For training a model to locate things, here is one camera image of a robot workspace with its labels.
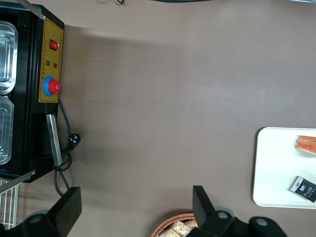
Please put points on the black sealing machine yellow panel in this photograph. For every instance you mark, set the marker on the black sealing machine yellow panel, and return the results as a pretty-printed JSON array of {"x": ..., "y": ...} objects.
[{"x": 50, "y": 49}]

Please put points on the clear wrapped cracker packet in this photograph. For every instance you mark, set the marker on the clear wrapped cracker packet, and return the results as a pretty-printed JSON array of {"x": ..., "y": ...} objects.
[
  {"x": 168, "y": 233},
  {"x": 180, "y": 227},
  {"x": 191, "y": 223}
]

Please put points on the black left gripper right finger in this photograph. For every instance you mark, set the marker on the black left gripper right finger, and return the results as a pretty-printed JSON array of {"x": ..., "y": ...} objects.
[{"x": 205, "y": 212}]

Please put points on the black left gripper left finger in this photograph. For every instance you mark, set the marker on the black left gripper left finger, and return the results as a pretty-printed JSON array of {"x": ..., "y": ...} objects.
[{"x": 66, "y": 212}]

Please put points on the round brown wicker basket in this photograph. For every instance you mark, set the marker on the round brown wicker basket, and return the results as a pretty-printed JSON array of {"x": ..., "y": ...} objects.
[{"x": 163, "y": 223}]

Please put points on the clear rectangular food container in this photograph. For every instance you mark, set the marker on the clear rectangular food container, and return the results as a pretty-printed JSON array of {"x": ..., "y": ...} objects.
[
  {"x": 5, "y": 128},
  {"x": 7, "y": 56}
]

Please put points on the beige plastic serving tray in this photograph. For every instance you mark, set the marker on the beige plastic serving tray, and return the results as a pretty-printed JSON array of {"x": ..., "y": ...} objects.
[{"x": 276, "y": 168}]

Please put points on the small black labelled box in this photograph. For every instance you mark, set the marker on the small black labelled box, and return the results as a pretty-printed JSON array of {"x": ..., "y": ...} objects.
[{"x": 304, "y": 190}]

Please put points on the triangle sandwich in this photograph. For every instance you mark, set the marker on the triangle sandwich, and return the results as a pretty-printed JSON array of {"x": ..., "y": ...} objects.
[{"x": 307, "y": 144}]

